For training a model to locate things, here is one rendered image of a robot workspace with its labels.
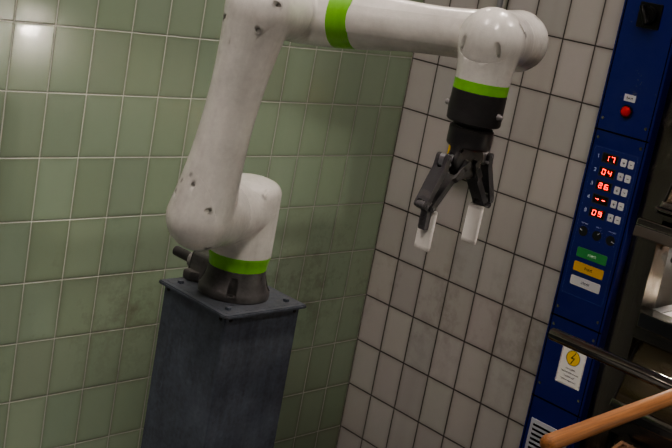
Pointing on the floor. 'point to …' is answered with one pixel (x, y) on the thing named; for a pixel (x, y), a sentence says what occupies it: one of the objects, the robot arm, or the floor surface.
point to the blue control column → (630, 72)
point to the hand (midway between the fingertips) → (446, 239)
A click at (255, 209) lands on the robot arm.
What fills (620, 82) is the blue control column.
